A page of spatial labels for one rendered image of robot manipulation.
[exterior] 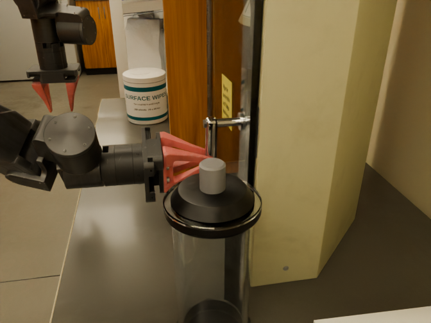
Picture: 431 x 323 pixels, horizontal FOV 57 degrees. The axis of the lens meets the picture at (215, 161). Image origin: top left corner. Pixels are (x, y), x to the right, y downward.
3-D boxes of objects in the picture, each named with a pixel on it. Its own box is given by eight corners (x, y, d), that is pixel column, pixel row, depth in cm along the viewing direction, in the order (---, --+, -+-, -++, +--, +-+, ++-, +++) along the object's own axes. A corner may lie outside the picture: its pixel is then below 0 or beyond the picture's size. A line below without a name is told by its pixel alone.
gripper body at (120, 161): (153, 125, 58) (101, 127, 57) (158, 163, 50) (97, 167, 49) (155, 161, 62) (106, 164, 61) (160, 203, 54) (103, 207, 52)
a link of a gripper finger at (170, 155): (208, 125, 59) (145, 127, 57) (217, 150, 53) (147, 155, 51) (207, 162, 63) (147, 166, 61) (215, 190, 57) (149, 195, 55)
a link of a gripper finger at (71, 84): (80, 115, 88) (74, 73, 84) (46, 116, 87) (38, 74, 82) (83, 105, 94) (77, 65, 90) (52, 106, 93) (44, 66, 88)
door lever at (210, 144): (240, 173, 58) (236, 163, 61) (244, 117, 53) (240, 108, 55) (204, 177, 58) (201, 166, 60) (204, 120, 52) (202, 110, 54)
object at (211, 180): (258, 198, 47) (261, 149, 44) (246, 247, 39) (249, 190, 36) (185, 189, 49) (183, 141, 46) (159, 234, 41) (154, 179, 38)
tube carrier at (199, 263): (258, 309, 57) (267, 180, 47) (246, 379, 47) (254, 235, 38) (186, 296, 59) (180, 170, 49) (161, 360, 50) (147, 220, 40)
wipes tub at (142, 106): (166, 109, 135) (163, 66, 128) (169, 124, 124) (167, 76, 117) (127, 112, 133) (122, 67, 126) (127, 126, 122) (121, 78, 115)
